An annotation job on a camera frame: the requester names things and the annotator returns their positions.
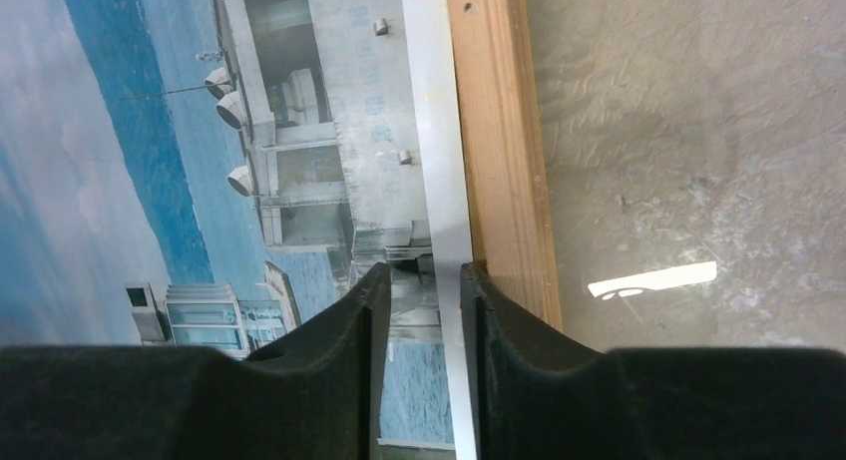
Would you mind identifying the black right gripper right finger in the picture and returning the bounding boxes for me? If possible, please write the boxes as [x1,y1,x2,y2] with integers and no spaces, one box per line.
[461,263,845,459]

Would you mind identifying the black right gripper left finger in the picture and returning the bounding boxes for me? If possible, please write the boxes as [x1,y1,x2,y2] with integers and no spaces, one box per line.
[1,263,391,459]

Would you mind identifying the building and sky photo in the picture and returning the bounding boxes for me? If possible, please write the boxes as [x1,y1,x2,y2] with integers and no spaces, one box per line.
[1,0,480,459]

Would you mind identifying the yellow wooden picture frame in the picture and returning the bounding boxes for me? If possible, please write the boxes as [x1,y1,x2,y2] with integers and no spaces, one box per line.
[447,0,564,330]

